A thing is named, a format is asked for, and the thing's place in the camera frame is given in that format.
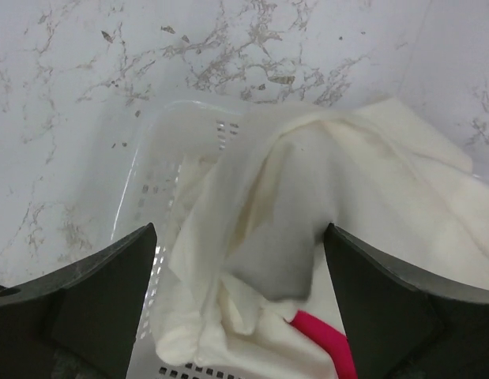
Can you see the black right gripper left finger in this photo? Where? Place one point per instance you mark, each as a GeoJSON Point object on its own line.
{"type": "Point", "coordinates": [81, 320]}

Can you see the white plastic laundry basket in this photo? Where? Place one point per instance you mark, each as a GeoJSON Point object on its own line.
{"type": "Point", "coordinates": [149, 197]}

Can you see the red t shirt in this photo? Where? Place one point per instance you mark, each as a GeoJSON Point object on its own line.
{"type": "Point", "coordinates": [333, 342]}

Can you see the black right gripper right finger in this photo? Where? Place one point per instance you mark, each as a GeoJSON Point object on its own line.
{"type": "Point", "coordinates": [403, 321]}

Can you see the cream white t shirt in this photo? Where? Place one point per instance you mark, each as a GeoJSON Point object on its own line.
{"type": "Point", "coordinates": [328, 244]}

